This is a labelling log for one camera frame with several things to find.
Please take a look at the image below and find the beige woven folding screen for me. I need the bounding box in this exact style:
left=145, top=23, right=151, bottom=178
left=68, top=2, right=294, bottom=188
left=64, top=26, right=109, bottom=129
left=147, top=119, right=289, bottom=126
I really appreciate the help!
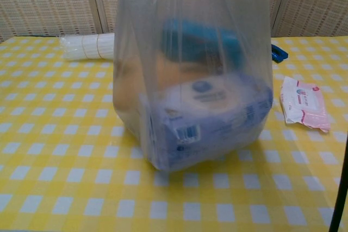
left=0, top=0, right=348, bottom=43

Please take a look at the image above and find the transparent plastic bag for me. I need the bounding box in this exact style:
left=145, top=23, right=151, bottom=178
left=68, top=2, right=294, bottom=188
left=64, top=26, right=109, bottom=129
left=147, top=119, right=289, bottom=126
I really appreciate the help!
left=111, top=0, right=274, bottom=173

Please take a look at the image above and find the yellow white checked tablecloth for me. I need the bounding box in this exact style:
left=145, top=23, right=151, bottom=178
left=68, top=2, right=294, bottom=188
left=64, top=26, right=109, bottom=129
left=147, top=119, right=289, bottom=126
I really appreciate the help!
left=0, top=35, right=348, bottom=232

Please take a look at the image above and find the blue box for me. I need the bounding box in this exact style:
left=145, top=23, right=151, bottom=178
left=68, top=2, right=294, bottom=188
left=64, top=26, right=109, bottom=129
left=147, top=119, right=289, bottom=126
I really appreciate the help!
left=160, top=18, right=245, bottom=77

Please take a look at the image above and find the white tissue pack blue logo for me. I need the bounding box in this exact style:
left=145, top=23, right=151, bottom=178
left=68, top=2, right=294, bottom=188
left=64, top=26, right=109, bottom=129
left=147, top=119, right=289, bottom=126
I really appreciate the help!
left=140, top=76, right=274, bottom=171

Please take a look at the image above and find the dark blue snack bar wrapper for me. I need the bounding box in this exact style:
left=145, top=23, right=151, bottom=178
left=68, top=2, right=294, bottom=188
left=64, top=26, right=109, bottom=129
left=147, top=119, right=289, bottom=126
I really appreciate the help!
left=271, top=43, right=289, bottom=64

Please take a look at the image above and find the pink wet wipes pack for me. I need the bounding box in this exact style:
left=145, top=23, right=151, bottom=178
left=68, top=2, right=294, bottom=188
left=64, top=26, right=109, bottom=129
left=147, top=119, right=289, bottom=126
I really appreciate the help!
left=279, top=76, right=332, bottom=134

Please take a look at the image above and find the bundle of white straws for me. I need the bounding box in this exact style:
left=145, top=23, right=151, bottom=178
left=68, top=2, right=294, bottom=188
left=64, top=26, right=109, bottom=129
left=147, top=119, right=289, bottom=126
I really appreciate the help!
left=60, top=33, right=115, bottom=61

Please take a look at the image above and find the black cable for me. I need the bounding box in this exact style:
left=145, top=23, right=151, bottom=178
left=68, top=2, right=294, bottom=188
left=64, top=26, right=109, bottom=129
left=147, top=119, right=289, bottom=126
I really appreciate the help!
left=328, top=131, right=348, bottom=232

